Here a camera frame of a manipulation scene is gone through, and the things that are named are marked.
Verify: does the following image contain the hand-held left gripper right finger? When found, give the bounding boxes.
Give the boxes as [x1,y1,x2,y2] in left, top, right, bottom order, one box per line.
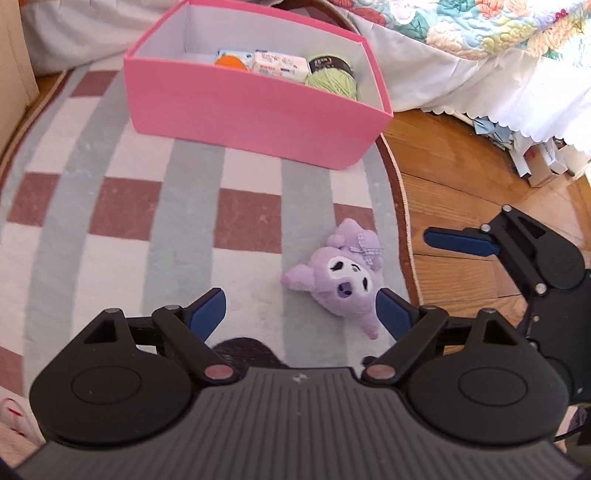
[360,286,527,384]

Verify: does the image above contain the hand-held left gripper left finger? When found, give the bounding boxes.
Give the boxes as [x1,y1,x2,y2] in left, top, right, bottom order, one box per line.
[83,287,237,384]

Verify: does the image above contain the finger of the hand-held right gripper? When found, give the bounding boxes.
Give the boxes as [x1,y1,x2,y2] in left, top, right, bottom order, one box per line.
[424,204,587,296]

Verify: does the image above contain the purple plush toy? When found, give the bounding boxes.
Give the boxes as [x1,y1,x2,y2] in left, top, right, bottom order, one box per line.
[281,219,386,341]

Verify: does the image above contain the pink cardboard box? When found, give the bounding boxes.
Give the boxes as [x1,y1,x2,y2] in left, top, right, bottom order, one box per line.
[122,0,394,171]

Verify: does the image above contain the white cartoon tissue packet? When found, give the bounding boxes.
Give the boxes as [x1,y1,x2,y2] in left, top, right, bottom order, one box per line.
[250,50,311,84]

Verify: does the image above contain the black fuzzy cloth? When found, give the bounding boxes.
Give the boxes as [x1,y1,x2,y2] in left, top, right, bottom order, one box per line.
[208,338,291,370]

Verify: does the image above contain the checked grey and red rug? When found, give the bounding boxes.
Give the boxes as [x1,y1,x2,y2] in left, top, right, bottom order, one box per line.
[0,7,421,402]

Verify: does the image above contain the small white cartons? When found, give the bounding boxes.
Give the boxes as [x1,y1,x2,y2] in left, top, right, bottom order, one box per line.
[508,138,583,188]

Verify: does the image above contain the grey paper bundle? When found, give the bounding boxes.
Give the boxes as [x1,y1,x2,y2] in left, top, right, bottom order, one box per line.
[473,115,513,151]

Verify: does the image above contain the floral quilted bed cover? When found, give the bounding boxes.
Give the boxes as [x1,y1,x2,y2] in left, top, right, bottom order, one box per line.
[18,0,591,153]

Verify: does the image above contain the green yarn ball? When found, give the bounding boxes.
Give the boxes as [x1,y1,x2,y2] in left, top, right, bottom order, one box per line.
[305,54,360,101]

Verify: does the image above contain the floral quilt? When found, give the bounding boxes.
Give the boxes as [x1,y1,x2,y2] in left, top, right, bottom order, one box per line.
[323,0,591,68]

